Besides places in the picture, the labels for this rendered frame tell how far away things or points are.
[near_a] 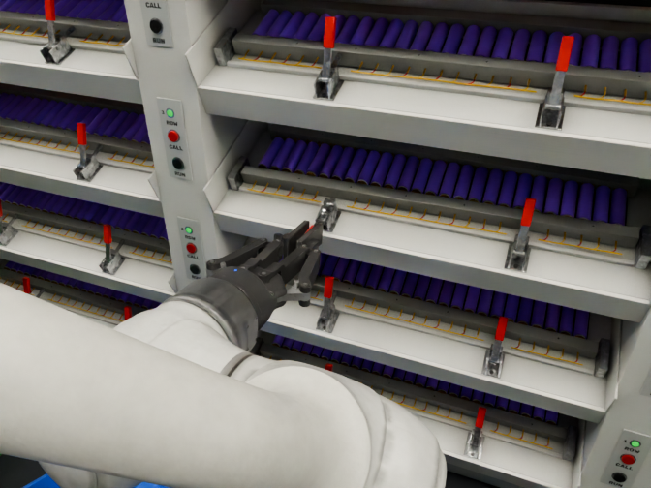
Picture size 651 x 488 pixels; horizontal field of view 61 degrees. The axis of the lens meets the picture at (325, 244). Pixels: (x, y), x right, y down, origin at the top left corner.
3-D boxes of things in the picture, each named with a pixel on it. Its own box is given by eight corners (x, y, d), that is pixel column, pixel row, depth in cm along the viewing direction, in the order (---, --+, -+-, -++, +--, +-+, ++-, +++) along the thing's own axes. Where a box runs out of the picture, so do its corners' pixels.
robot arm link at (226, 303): (234, 398, 51) (263, 362, 56) (233, 313, 47) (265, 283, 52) (151, 371, 54) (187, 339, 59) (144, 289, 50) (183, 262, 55)
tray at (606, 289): (639, 323, 70) (666, 282, 62) (220, 230, 88) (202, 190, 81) (645, 206, 81) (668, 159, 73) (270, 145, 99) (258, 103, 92)
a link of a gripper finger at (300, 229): (288, 260, 71) (283, 259, 71) (308, 240, 77) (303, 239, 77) (289, 239, 69) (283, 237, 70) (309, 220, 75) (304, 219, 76)
